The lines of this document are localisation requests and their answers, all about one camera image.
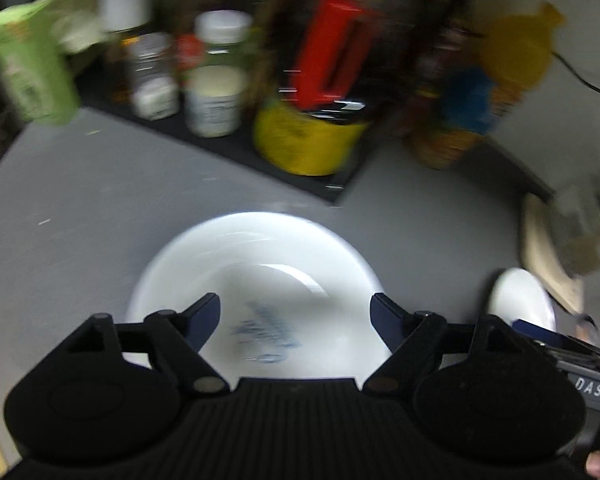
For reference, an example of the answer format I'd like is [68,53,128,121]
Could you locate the dark cap spice jar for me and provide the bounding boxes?
[125,32,181,121]

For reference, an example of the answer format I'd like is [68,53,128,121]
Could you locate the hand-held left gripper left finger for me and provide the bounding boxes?
[62,292,231,395]

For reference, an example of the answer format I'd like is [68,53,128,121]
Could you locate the green paper box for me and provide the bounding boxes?
[0,2,83,126]

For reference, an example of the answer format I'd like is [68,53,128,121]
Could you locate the small red cap bottle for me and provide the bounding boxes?
[175,34,201,86]

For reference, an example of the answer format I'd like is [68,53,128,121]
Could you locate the plain white plate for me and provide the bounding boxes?
[487,267,557,333]

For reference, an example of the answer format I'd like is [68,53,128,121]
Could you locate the honey bottle with yellow cap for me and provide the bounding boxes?
[412,2,566,171]

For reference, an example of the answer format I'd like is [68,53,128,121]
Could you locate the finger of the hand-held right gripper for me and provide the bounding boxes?
[511,319,557,347]

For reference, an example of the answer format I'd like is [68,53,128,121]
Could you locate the white bowl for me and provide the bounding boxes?
[125,211,393,381]

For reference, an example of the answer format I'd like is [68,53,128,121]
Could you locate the black condiment tray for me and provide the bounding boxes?
[77,77,376,206]

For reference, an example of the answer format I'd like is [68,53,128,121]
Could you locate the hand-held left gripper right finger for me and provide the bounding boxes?
[362,292,528,395]

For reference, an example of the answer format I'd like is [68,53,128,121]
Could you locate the white cap condiment jar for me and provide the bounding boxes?
[182,10,253,138]

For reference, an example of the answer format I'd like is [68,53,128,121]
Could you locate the black power cable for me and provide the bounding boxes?
[552,50,600,98]

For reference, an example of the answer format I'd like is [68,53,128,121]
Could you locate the glass electric kettle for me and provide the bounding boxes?
[550,165,600,281]

